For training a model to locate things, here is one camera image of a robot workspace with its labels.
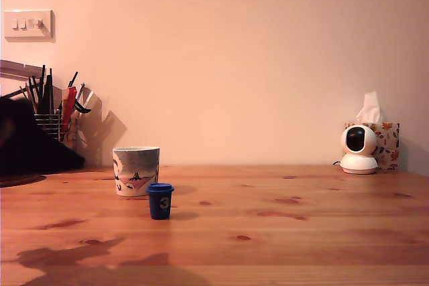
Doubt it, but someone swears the white tissue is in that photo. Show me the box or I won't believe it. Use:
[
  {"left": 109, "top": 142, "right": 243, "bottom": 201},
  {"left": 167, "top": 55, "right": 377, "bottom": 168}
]
[{"left": 355, "top": 90, "right": 383, "bottom": 124}]

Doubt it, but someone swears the painted landscape coffee cup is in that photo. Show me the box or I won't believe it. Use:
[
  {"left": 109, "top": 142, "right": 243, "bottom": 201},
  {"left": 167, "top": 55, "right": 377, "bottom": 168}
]
[{"left": 112, "top": 146, "right": 161, "bottom": 198}]

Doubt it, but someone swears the red packet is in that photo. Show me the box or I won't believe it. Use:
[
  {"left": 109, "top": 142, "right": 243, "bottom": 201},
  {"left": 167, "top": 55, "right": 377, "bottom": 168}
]
[{"left": 62, "top": 85, "right": 78, "bottom": 133}]

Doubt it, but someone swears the dark wooden rod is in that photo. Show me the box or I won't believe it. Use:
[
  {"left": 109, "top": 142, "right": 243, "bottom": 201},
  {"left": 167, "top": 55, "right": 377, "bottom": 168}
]
[{"left": 0, "top": 86, "right": 27, "bottom": 100}]

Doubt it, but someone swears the small white round camera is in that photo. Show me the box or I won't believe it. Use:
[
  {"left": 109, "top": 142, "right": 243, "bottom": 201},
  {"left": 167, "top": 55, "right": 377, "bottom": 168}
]
[{"left": 340, "top": 123, "right": 379, "bottom": 175}]

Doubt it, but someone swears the white packet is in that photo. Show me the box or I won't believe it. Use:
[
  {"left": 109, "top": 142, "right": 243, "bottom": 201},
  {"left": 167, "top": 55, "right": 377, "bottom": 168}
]
[{"left": 80, "top": 82, "right": 97, "bottom": 108}]

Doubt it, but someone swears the blue coffee capsule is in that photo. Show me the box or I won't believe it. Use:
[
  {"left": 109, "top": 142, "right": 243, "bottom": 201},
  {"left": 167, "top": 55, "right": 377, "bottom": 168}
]
[{"left": 145, "top": 183, "right": 176, "bottom": 221}]

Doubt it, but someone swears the white light switch plate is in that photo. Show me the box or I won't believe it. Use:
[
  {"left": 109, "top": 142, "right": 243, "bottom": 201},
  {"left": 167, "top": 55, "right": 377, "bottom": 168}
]
[{"left": 3, "top": 9, "right": 56, "bottom": 43}]

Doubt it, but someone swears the leaf print tissue box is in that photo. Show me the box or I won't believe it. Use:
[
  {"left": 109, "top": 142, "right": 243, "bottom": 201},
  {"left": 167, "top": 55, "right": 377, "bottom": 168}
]
[{"left": 343, "top": 121, "right": 400, "bottom": 170}]

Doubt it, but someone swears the chrome wire utensil holder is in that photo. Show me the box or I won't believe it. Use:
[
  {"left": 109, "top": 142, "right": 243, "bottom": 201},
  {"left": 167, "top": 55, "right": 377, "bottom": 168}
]
[{"left": 33, "top": 113, "right": 81, "bottom": 153}]

